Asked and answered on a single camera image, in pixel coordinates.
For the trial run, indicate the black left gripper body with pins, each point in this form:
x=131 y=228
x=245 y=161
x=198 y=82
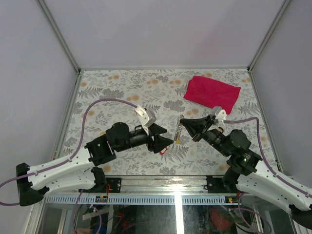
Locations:
x=140 y=138

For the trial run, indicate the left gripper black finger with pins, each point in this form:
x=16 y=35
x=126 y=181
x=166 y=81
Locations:
x=157 y=130
x=161 y=143

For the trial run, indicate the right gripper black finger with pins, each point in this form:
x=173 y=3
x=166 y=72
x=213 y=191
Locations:
x=196 y=130
x=195 y=122

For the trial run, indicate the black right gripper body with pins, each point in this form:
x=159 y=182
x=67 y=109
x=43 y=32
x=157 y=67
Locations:
x=207 y=135

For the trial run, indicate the metal key organiser with rings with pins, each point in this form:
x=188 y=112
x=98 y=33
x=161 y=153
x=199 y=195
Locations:
x=179 y=128

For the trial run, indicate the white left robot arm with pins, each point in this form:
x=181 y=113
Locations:
x=83 y=171

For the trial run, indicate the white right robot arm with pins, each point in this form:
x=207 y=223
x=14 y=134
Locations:
x=251 y=172

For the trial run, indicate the pink folded cloth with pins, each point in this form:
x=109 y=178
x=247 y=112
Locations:
x=211 y=93

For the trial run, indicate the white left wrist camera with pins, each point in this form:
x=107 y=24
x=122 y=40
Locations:
x=146 y=118

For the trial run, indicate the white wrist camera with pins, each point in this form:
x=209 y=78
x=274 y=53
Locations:
x=146 y=118
x=218 y=115

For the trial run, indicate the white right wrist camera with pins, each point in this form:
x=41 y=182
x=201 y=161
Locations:
x=218 y=115

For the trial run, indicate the aluminium mounting rail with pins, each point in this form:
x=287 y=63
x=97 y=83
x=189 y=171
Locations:
x=130 y=184

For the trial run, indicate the white slotted cable duct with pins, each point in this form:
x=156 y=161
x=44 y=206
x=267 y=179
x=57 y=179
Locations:
x=142 y=199

